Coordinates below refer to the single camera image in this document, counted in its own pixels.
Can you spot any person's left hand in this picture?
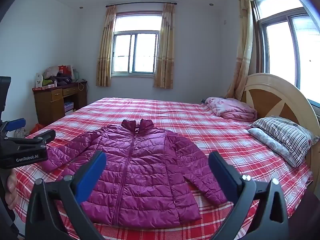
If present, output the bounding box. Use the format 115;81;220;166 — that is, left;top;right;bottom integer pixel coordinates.
6;169;18;209

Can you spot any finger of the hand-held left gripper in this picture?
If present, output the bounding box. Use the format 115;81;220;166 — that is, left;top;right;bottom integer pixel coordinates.
5;129;56;148
5;118;26;132

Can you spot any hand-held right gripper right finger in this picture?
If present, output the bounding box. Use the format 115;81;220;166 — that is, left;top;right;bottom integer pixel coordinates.
208;151;290;240

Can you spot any grey patterned cloth bundle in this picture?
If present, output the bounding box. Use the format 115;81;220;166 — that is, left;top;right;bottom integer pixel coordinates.
14;127;27;139

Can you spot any long beige floral curtain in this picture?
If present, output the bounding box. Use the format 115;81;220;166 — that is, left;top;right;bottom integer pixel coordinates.
225;0;254;100

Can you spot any bed with red plaid sheet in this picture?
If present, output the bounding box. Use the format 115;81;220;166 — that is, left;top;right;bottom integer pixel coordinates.
12;97;314;240

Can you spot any brown wooden desk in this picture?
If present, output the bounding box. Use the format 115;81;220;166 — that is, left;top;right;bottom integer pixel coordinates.
32;80;88;127

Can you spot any pink folded quilt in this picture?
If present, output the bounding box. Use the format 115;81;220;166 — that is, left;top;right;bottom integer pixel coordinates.
205;97;258;122

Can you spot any dark curtain rod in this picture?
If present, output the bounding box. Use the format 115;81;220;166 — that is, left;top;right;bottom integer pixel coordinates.
105;2;177;7

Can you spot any white printed box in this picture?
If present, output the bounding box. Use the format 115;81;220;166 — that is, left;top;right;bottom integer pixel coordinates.
35;72;46;88

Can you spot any magenta puffer jacket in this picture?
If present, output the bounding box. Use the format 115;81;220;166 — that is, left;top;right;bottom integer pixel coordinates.
40;119;228;229

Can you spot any pile of clothes and bags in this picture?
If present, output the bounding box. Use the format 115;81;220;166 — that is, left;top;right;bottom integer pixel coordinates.
42;65;75;87

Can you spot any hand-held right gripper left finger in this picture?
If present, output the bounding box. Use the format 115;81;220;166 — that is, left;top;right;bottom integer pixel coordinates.
25;150;107;240

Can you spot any sliding glass window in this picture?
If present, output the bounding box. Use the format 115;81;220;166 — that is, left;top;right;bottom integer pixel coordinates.
111;11;163;77

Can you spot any striped pillow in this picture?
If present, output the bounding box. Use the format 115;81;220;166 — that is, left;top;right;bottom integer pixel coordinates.
251;116;320;168

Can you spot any large brown framed window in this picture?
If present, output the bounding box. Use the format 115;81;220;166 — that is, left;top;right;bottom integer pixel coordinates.
251;0;320;110

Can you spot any wooden bed headboard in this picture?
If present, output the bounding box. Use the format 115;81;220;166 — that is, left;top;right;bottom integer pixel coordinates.
241;73;320;180

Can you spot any red plastic bag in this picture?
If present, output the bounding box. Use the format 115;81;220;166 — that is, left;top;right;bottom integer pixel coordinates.
29;123;47;135

